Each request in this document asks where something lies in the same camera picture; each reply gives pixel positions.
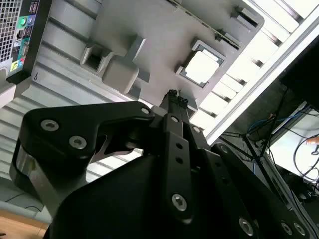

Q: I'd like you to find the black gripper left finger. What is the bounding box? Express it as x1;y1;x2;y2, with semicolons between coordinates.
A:
9;89;195;225

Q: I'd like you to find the silver square CPU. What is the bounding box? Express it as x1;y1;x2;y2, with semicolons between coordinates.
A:
185;49;222;85

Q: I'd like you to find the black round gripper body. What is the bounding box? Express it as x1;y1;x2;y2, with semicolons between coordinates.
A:
46;153;240;239

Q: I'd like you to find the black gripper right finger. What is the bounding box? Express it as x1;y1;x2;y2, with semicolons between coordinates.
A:
179;98;314;239

